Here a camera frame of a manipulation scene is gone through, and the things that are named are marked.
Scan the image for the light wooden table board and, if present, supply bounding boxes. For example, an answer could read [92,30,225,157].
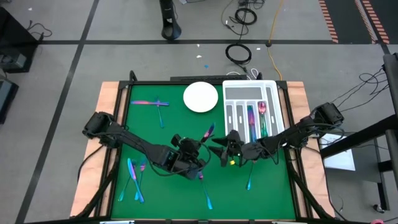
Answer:
[70,80,336,218]

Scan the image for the black flat bar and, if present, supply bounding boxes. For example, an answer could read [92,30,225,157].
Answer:
[170,74,248,82]

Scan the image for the black steel stand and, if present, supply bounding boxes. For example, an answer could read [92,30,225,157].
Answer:
[320,52,398,212]

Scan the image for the large black cabinet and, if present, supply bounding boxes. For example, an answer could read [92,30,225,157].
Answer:
[0,6,40,74]

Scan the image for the white plastic cutlery tray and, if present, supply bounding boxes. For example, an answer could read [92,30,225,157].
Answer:
[222,80,287,147]

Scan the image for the small black cabinet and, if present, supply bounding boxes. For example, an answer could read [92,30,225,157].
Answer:
[0,77,19,124]

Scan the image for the yellow floor cable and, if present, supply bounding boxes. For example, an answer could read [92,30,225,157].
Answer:
[266,0,285,81]

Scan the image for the black floor stand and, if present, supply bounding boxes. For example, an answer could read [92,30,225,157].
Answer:
[159,0,183,40]

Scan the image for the black orange-striped floor mat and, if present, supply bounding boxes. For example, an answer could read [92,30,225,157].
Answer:
[360,0,398,44]
[318,0,379,44]

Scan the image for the white round plate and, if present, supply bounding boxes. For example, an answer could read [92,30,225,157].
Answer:
[183,81,220,113]

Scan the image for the coiled black cable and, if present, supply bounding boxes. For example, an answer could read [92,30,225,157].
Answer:
[225,42,252,65]
[234,7,258,26]

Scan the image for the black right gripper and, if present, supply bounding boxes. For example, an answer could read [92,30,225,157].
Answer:
[207,130,261,167]

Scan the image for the black cable bundle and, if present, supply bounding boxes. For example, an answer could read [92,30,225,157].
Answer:
[329,67,391,121]

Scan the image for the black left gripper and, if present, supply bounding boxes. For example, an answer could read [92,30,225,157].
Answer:
[169,134,210,181]

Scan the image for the white paper sheet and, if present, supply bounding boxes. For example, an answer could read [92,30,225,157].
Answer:
[319,133,357,172]

